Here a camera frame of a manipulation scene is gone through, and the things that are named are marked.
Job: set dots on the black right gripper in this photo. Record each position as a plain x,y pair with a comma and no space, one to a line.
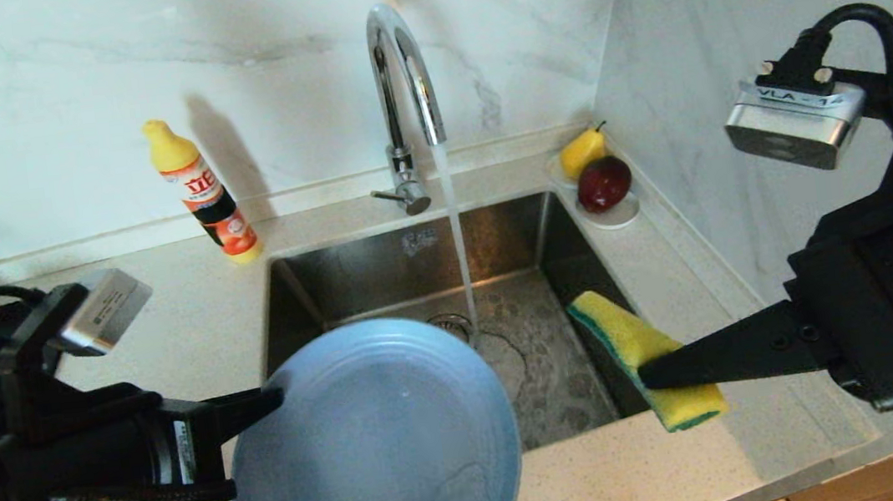
866,320

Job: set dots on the yellow-capped detergent bottle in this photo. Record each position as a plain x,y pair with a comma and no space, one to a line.
207,198

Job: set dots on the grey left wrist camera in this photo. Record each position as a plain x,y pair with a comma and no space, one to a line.
105,314

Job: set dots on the blue-grey plate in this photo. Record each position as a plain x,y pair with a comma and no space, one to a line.
376,443

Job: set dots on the stainless steel sink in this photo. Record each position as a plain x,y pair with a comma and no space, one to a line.
366,281

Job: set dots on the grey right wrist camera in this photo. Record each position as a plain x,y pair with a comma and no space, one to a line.
794,127

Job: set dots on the yellow pear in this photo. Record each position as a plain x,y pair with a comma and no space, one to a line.
580,153

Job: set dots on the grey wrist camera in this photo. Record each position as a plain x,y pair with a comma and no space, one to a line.
105,314
794,127

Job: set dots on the dark red apple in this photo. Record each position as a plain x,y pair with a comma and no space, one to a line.
604,184

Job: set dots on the chrome gooseneck faucet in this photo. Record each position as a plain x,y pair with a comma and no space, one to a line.
387,22

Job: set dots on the yellow green sponge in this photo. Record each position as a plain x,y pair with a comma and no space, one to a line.
624,331

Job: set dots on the round metal drain strainer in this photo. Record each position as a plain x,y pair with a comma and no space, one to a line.
451,323

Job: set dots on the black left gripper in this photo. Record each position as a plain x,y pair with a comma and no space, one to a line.
183,448

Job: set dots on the small white dish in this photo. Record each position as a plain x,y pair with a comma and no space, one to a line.
619,218

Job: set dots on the running water stream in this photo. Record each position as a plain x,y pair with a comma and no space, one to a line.
458,241

